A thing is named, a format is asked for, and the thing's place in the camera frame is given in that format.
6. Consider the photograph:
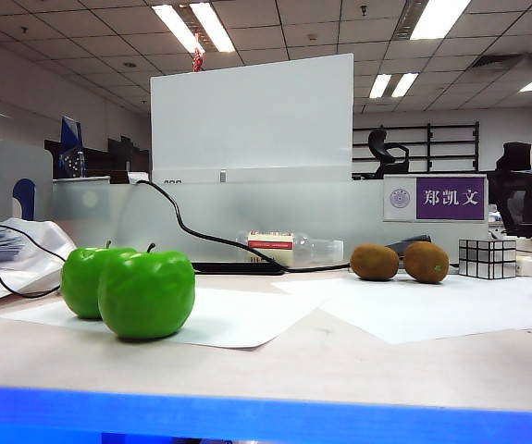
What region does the green plastic apple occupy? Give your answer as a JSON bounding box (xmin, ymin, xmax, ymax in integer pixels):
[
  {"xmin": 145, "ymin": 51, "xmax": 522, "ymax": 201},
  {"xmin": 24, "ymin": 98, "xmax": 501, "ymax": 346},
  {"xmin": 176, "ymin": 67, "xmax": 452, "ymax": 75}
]
[
  {"xmin": 97, "ymin": 243, "xmax": 197, "ymax": 340},
  {"xmin": 60, "ymin": 240, "xmax": 140, "ymax": 320}
]

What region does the brown kiwi with green mark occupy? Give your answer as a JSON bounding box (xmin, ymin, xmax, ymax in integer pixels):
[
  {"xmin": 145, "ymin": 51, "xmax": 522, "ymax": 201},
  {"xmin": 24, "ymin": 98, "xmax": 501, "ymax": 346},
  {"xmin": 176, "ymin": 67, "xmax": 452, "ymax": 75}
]
[{"xmin": 402, "ymin": 240, "xmax": 451, "ymax": 285}]

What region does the frosted glass desk partition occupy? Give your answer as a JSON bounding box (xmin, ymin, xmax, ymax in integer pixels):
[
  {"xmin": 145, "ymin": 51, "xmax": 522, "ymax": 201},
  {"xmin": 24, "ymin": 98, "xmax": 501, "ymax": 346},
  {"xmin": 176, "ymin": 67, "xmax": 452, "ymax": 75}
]
[{"xmin": 52, "ymin": 178, "xmax": 491, "ymax": 265}]

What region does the clear bottle with red label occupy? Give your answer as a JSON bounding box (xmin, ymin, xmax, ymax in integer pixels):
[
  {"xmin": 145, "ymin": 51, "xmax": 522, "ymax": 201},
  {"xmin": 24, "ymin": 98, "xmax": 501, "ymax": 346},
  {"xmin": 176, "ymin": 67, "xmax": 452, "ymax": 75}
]
[{"xmin": 236, "ymin": 229, "xmax": 345, "ymax": 269}]

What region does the flat black keyboard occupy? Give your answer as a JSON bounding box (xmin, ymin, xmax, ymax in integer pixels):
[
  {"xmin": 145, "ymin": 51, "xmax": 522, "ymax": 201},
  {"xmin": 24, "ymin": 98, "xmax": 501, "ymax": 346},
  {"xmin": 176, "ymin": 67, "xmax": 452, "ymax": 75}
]
[{"xmin": 191, "ymin": 261, "xmax": 288, "ymax": 277}]

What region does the white paper sheet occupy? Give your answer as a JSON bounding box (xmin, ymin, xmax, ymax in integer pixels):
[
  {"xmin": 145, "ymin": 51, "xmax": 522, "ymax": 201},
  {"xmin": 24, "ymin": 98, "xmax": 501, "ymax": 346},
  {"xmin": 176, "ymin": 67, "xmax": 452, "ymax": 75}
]
[
  {"xmin": 0, "ymin": 286, "xmax": 336, "ymax": 349},
  {"xmin": 272, "ymin": 273, "xmax": 532, "ymax": 346}
]

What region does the large white board panel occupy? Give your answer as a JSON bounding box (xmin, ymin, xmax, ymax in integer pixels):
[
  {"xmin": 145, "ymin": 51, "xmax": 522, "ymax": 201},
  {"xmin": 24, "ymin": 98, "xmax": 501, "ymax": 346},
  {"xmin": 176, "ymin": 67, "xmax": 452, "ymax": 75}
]
[{"xmin": 149, "ymin": 53, "xmax": 354, "ymax": 185}]

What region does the plain brown fuzzy kiwi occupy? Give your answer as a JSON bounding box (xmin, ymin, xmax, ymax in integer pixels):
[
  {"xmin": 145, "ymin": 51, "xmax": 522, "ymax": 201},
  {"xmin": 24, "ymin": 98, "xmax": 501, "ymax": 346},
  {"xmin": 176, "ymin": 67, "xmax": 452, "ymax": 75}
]
[{"xmin": 349, "ymin": 243, "xmax": 401, "ymax": 282}]

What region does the grey stapler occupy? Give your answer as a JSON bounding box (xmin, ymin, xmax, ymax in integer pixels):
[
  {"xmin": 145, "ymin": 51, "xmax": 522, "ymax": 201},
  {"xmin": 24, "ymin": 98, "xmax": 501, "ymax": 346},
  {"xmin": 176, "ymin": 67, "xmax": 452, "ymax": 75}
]
[{"xmin": 385, "ymin": 234, "xmax": 433, "ymax": 253}]

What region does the dark background cabinet row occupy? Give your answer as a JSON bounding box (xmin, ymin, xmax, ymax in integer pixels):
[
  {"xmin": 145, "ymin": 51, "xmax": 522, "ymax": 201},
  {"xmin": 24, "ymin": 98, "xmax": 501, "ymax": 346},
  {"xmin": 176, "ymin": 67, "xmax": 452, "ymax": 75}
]
[{"xmin": 44, "ymin": 134, "xmax": 152, "ymax": 179}]

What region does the red hanging ornament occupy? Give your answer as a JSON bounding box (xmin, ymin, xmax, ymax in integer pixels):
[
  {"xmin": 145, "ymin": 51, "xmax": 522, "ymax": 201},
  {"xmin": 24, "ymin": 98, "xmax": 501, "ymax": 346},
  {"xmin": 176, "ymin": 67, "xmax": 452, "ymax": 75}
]
[{"xmin": 192, "ymin": 28, "xmax": 206, "ymax": 73}]

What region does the purple white name plate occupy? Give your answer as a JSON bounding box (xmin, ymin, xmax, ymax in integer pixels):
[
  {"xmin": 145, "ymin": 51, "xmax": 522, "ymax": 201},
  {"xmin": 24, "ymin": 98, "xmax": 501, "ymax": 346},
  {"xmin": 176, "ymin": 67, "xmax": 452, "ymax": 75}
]
[{"xmin": 382, "ymin": 174, "xmax": 489, "ymax": 224}]

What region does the blue front bar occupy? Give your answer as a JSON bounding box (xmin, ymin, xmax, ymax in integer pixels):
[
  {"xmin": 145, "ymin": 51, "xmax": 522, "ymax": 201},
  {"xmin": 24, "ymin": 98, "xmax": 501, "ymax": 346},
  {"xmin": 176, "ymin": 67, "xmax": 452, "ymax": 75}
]
[{"xmin": 0, "ymin": 384, "xmax": 532, "ymax": 444}]

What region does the blue crystal trophy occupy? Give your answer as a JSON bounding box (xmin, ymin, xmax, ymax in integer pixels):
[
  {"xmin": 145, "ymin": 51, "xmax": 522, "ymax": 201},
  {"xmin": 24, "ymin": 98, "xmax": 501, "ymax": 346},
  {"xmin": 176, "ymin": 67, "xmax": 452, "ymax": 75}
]
[{"xmin": 59, "ymin": 116, "xmax": 87, "ymax": 179}]

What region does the silver mirror cube puzzle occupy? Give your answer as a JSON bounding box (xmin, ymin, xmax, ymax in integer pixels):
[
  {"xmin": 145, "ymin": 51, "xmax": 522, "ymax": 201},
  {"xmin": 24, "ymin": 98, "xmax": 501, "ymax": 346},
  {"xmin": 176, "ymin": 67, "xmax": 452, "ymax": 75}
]
[{"xmin": 458, "ymin": 238, "xmax": 519, "ymax": 281}]

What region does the grey blue file holder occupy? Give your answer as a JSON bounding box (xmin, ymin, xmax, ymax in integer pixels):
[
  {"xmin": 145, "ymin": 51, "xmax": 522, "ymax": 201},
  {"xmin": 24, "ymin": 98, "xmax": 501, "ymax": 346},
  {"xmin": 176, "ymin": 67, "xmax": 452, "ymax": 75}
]
[{"xmin": 0, "ymin": 141, "xmax": 55, "ymax": 226}]

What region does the black mesh office chair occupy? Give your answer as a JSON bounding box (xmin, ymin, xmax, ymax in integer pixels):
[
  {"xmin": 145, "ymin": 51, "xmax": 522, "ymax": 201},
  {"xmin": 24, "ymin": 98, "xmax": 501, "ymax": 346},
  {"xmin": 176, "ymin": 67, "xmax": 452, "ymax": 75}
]
[{"xmin": 487, "ymin": 142, "xmax": 532, "ymax": 240}]

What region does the single panel ceiling light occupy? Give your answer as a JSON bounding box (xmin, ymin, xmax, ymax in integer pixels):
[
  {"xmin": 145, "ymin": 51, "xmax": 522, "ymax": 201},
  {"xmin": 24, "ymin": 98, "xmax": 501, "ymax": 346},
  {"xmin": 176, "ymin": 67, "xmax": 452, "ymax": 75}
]
[{"xmin": 408, "ymin": 0, "xmax": 473, "ymax": 42}]

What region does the ceiling air vent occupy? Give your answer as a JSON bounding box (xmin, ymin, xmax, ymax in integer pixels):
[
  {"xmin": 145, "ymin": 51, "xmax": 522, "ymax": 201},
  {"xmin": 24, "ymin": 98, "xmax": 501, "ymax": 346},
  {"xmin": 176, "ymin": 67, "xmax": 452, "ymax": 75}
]
[{"xmin": 467, "ymin": 54, "xmax": 528, "ymax": 70}]

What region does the thick black cable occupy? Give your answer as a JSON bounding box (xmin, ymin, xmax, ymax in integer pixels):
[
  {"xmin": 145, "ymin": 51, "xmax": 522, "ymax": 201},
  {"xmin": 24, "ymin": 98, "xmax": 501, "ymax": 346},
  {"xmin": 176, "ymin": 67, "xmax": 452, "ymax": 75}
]
[{"xmin": 135, "ymin": 179, "xmax": 351, "ymax": 275}]

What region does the black wall shelf rack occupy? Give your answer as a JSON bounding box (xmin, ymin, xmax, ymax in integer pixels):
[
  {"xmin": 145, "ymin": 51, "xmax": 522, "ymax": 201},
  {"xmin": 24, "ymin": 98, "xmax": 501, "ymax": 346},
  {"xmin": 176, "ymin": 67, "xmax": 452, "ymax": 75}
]
[{"xmin": 353, "ymin": 121, "xmax": 481, "ymax": 175}]

